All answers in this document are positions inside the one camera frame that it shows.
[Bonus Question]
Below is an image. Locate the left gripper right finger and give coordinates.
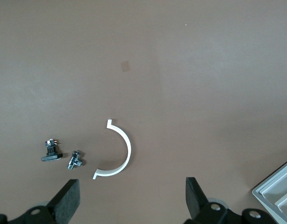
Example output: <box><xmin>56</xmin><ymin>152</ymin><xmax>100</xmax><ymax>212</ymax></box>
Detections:
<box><xmin>185</xmin><ymin>177</ymin><xmax>278</xmax><ymax>224</ymax></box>

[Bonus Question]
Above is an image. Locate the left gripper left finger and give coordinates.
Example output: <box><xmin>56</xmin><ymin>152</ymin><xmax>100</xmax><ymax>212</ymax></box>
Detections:
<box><xmin>8</xmin><ymin>179</ymin><xmax>81</xmax><ymax>224</ymax></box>

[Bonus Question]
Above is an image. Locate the white drawer cabinet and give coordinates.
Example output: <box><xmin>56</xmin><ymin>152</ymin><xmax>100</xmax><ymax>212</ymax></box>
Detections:
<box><xmin>252</xmin><ymin>157</ymin><xmax>287</xmax><ymax>224</ymax></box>

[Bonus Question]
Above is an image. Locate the small silver metal fitting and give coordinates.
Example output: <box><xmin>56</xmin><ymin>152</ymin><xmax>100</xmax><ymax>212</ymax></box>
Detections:
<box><xmin>68</xmin><ymin>150</ymin><xmax>84</xmax><ymax>171</ymax></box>

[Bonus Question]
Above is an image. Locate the white semicircular plastic clamp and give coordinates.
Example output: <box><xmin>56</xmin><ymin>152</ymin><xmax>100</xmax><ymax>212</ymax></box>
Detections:
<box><xmin>92</xmin><ymin>119</ymin><xmax>132</xmax><ymax>180</ymax></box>

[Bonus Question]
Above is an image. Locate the black switch component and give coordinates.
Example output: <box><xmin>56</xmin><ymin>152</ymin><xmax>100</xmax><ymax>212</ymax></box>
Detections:
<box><xmin>41</xmin><ymin>139</ymin><xmax>64</xmax><ymax>162</ymax></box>

